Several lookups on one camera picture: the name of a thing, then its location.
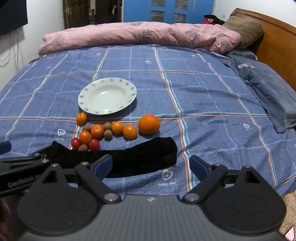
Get brown wooden door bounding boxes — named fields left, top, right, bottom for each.
left=62, top=0, right=90, bottom=29

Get hanging wall cables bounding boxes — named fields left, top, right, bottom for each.
left=0, top=30, right=23, bottom=72

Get blue plaid bed sheet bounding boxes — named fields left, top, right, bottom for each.
left=0, top=44, right=296, bottom=197

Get mandarin with stem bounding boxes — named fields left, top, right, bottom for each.
left=76, top=112, right=88, bottom=125

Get black wall television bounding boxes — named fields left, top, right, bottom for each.
left=0, top=0, right=28, bottom=37

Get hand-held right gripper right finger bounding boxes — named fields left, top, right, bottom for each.
left=181, top=155, right=274, bottom=204

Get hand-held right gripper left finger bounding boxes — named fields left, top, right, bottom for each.
left=35, top=154, right=122, bottom=204

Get patterned floor rug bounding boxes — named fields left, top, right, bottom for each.
left=279, top=190, right=296, bottom=241

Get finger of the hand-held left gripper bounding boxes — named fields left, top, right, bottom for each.
left=0, top=141, right=12, bottom=155
left=0, top=151, right=51, bottom=172

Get wooden headboard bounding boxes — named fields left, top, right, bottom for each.
left=230, top=8, right=296, bottom=91

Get white floral rim plate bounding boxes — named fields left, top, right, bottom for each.
left=78, top=77, right=137, bottom=115

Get small mandarin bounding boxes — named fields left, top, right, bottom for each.
left=122, top=125, right=138, bottom=140
left=111, top=122, right=124, bottom=135
left=91, top=124, right=105, bottom=139
left=79, top=130, right=92, bottom=145

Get brown pillow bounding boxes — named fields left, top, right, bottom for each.
left=222, top=16, right=264, bottom=49

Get grey-blue blanket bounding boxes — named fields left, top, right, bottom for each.
left=218, top=50, right=296, bottom=133

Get red and black bag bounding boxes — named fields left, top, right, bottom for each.
left=203, top=14, right=226, bottom=25

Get large orange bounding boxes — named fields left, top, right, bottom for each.
left=138, top=114, right=161, bottom=135

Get pink floral quilt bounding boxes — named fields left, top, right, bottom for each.
left=38, top=21, right=242, bottom=55

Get blue wardrobe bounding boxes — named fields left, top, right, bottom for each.
left=122, top=0, right=216, bottom=25

